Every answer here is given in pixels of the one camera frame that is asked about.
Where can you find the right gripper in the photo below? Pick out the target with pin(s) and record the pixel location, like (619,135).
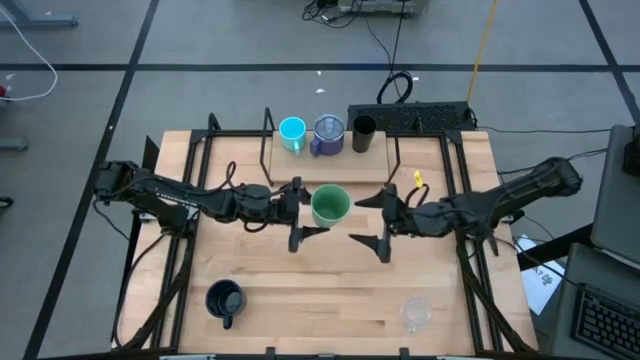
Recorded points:
(420,222)

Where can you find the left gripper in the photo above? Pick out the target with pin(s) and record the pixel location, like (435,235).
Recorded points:
(286,207)

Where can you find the green plastic tumbler cup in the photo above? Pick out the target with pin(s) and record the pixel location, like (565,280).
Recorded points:
(330,207)

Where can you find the turquoise plastic mug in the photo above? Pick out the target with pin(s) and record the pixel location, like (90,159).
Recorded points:
(292,131)

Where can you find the purple insulated mug with lid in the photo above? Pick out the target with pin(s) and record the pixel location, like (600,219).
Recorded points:
(328,132)

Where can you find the tall black tumbler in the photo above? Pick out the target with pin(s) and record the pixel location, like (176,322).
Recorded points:
(364,131)

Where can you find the dark navy ceramic mug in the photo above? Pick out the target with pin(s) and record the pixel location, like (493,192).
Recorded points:
(225,298)

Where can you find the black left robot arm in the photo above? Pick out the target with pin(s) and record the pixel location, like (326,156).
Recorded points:
(175,195)

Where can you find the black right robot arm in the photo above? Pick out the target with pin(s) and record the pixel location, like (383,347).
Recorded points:
(510,200)

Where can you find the wooden shelf board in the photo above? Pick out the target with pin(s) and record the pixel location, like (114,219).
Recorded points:
(330,170)

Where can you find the clear glass mug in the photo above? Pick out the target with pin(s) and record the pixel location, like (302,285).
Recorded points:
(416,312)

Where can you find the black perforated box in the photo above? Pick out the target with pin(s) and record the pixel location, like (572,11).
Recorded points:
(440,117)

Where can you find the white paper sheet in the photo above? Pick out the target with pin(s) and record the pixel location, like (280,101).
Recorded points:
(542,285)

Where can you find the grey power unit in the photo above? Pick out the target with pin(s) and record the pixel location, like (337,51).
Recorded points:
(380,5)

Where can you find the grey flat panel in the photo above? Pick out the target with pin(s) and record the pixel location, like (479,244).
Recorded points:
(615,210)

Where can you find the grey laptop with black keyboard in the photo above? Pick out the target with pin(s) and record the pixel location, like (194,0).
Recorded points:
(605,320)

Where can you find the small black box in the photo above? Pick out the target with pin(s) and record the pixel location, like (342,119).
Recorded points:
(632,157)

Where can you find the grey desk foot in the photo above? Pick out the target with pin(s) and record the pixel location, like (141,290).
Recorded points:
(12,144)
(45,21)

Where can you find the red object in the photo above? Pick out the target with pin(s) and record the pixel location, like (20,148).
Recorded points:
(2,91)

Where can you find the black aluminium table frame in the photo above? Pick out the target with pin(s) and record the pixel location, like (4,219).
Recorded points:
(197,150)

